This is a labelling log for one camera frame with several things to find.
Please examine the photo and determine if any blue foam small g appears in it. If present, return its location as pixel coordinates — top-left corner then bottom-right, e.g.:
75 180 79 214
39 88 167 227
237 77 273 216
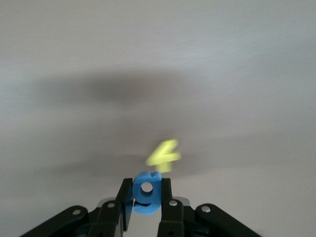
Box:
132 171 163 215

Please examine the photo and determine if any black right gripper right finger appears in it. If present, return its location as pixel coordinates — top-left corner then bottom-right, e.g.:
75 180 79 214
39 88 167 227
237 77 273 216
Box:
158 178 262 237

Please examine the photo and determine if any brown table cover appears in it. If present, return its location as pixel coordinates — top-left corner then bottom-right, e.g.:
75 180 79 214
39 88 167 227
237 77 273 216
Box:
0 0 316 237

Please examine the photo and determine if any yellow foam letter K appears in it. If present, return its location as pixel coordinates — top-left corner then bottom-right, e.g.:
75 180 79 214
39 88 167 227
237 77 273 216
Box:
145 138 182 173

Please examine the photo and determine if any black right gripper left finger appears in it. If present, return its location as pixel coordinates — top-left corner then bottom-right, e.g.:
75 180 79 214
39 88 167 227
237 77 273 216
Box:
14 178 134 237

